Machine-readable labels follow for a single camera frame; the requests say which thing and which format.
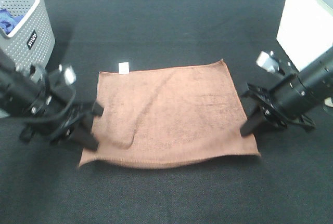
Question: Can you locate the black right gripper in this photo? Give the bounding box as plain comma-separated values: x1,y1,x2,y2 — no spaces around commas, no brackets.
240,74,316,137

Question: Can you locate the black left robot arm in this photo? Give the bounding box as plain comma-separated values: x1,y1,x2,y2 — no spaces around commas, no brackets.
1,54,104,151

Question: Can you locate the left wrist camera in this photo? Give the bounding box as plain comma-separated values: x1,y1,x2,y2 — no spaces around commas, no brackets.
58,64,76,85

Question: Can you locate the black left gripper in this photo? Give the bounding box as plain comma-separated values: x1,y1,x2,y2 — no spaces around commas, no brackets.
19,71,104,151

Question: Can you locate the white plastic storage bin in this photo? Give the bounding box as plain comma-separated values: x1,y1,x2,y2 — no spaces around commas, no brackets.
276,0,332,71

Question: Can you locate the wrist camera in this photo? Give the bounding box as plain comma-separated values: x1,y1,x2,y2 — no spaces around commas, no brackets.
58,64,76,85
256,51,285,76

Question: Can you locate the grey perforated laundry basket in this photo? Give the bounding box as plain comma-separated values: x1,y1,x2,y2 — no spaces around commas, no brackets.
1,0,55,96

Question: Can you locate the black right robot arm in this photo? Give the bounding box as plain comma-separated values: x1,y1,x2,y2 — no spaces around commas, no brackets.
240,48,332,137

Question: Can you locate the blue cloth in basket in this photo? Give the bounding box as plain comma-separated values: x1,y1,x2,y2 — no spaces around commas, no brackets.
1,9,23,34

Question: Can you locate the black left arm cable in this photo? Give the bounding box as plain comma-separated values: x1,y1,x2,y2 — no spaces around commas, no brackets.
23,64,78,125

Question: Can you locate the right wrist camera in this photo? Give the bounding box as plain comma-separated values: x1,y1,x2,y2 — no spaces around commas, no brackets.
256,51,285,76

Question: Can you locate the brown microfibre towel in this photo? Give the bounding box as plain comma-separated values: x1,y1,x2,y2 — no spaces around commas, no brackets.
80,60,260,169

